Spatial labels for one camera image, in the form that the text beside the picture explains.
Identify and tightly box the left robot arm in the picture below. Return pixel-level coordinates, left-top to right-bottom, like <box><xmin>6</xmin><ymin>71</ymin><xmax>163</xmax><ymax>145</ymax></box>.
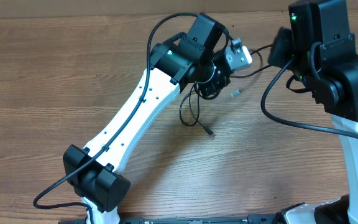
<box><xmin>63</xmin><ymin>13</ymin><xmax>232</xmax><ymax>223</ymax></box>

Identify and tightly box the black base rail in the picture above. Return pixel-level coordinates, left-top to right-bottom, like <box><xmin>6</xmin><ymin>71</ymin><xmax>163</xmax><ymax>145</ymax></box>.
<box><xmin>57</xmin><ymin>214</ymin><xmax>285</xmax><ymax>224</ymax></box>

